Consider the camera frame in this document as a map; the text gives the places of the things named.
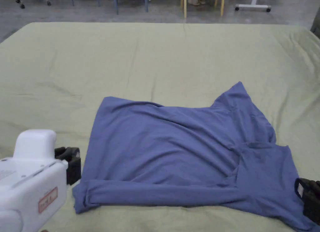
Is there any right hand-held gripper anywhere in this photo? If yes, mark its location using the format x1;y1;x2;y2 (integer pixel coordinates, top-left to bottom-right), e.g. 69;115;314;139
296;178;320;223

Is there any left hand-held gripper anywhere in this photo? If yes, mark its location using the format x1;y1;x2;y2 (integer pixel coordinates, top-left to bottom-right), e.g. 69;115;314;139
0;129;82;232

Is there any blue shirt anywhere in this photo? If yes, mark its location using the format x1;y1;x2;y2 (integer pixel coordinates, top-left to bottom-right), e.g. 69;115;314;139
72;81;320;231

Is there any bed with pale green sheet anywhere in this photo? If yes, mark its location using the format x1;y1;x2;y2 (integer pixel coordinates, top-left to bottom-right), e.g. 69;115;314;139
0;22;320;232

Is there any table with blue legs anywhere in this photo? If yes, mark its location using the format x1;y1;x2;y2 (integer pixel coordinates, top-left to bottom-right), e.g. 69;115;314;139
68;0;150;15

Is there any white table with wheeled base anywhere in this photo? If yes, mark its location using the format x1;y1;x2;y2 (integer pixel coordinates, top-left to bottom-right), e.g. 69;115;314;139
234;0;272;12

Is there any chair with yellow legs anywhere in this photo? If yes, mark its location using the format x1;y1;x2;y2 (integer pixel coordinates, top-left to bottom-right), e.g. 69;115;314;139
180;0;225;19

